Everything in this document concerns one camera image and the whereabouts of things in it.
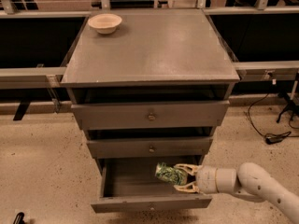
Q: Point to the grey top drawer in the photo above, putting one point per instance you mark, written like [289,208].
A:
[112,116]

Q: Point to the grey middle drawer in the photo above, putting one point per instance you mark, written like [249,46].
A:
[148,143]

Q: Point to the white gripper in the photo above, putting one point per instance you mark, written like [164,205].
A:
[206,179]

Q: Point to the black object floor corner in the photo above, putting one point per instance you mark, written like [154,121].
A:
[19,218]

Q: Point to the grey bottom drawer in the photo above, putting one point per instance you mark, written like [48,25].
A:
[130,184]

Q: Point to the green soda can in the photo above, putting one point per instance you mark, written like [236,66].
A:
[170,174]

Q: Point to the grey drawer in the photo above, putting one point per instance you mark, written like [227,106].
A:
[112,116]
[130,184]
[148,143]

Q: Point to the black tripod stand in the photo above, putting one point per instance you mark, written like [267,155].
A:
[291,105]

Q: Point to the beige paper bowl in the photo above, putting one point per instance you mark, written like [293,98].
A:
[105,24]

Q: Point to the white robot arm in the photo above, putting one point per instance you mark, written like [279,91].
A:
[249,182]

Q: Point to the grey metal rail frame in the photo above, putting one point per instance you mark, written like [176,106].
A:
[31,75]

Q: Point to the grey drawer cabinet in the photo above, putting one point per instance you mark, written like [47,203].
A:
[154,90]

